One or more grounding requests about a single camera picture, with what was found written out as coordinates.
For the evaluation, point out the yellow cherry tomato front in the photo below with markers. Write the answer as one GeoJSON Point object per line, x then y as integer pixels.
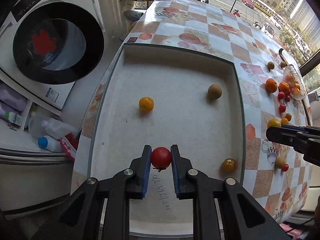
{"type": "Point", "coordinates": [146, 104]}

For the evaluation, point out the far brown round fruit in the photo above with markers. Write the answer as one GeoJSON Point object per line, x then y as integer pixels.
{"type": "Point", "coordinates": [283, 64]}

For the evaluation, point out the blue-capped white bottle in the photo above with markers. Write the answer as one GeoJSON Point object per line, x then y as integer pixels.
{"type": "Point", "coordinates": [49, 143]}

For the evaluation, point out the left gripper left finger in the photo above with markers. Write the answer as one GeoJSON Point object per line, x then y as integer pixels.
{"type": "Point", "coordinates": [100, 209]}

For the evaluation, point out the small red cherry tomato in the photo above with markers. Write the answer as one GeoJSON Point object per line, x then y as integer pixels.
{"type": "Point", "coordinates": [285, 167]}

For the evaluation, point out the rear large orange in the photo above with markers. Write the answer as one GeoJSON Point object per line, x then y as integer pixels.
{"type": "Point", "coordinates": [284, 87]}

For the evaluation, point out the brown longan fruit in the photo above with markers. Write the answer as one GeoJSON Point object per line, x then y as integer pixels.
{"type": "Point", "coordinates": [214, 92]}

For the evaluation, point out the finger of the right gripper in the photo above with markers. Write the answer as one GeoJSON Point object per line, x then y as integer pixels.
{"type": "Point", "coordinates": [305, 129]}
{"type": "Point", "coordinates": [306, 144]}

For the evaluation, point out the brown round fruit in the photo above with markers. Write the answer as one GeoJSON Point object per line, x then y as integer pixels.
{"type": "Point", "coordinates": [283, 64]}
{"type": "Point", "coordinates": [270, 65]}

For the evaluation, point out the large orange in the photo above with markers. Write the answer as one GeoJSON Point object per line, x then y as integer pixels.
{"type": "Point", "coordinates": [271, 85]}
{"type": "Point", "coordinates": [284, 87]}

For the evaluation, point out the stemmed red cherry tomato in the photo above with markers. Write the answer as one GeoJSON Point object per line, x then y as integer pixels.
{"type": "Point", "coordinates": [282, 108]}

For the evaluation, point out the yellow cherry tomato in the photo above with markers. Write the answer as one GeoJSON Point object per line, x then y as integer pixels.
{"type": "Point", "coordinates": [284, 121]}
{"type": "Point", "coordinates": [146, 104]}

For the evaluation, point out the purple detergent bottle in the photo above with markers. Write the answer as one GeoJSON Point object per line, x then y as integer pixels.
{"type": "Point", "coordinates": [11, 101]}

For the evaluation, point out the large red tomato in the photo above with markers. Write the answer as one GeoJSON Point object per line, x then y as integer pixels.
{"type": "Point", "coordinates": [160, 158]}

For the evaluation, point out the yellow-green cherry tomato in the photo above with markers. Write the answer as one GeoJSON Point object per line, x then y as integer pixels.
{"type": "Point", "coordinates": [288, 116]}

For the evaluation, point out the white cardboard box tray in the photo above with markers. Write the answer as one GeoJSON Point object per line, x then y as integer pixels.
{"type": "Point", "coordinates": [206, 131]}

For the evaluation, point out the glass fruit bowl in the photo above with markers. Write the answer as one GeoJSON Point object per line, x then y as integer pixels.
{"type": "Point", "coordinates": [295, 82]}

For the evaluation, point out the curved wooden chair back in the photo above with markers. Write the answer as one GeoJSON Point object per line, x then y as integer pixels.
{"type": "Point", "coordinates": [305, 100]}

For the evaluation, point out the white washing machine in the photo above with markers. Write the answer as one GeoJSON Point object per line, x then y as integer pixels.
{"type": "Point", "coordinates": [48, 45]}

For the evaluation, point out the checkered fruit-print tablecloth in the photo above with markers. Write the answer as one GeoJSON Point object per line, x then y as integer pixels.
{"type": "Point", "coordinates": [208, 29]}

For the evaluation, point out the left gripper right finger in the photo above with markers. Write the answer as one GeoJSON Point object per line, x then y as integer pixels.
{"type": "Point", "coordinates": [222, 209]}

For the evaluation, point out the near brown round fruit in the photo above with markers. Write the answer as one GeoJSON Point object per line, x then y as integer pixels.
{"type": "Point", "coordinates": [270, 65]}

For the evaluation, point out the front large orange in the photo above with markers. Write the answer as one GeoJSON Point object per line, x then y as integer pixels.
{"type": "Point", "coordinates": [271, 85]}

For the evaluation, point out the amber cherry tomato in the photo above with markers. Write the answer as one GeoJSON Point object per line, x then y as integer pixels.
{"type": "Point", "coordinates": [228, 165]}

